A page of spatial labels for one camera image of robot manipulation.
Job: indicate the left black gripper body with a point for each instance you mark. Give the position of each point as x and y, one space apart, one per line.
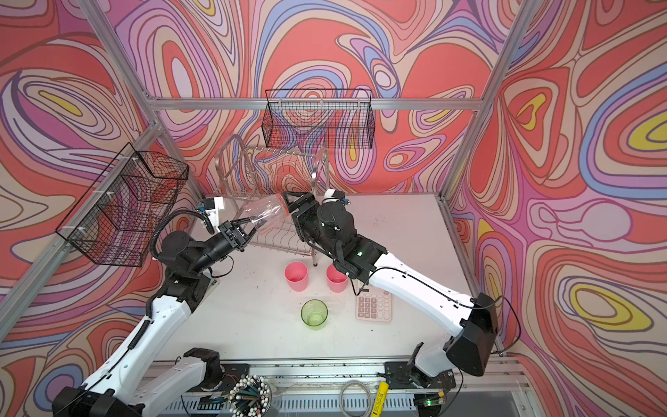
228 236

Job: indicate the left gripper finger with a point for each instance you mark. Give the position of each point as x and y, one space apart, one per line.
246 224
247 238

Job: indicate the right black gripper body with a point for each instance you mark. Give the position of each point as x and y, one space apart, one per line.
307 220

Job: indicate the clear pink cup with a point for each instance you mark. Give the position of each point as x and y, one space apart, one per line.
271 212

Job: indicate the opaque pink cup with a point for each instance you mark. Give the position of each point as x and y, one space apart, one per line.
296 274
337 282

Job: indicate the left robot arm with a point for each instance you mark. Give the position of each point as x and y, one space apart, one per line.
115 388

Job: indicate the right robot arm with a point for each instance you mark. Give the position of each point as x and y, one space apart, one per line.
470 321

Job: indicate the steel two-tier dish rack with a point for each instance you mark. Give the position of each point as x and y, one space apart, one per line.
248 175

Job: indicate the near green translucent cup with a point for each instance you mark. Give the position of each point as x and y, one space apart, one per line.
314 313

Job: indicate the pink calculator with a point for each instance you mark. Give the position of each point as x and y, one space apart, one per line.
374 304

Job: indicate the yellow marker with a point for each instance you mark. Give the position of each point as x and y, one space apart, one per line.
380 400

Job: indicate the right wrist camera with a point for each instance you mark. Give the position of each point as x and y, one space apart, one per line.
334 195

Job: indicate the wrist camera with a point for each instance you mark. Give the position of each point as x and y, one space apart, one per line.
334 195
213 205

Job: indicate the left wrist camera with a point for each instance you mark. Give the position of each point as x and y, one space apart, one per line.
213 205

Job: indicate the black wire basket back wall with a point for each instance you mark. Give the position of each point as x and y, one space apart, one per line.
314 119

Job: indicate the black wire basket wall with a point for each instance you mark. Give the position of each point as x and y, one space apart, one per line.
114 221
314 119

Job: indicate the black wire basket left wall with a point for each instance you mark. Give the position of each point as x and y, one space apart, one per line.
114 221

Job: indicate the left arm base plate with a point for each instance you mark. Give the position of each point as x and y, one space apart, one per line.
224 378

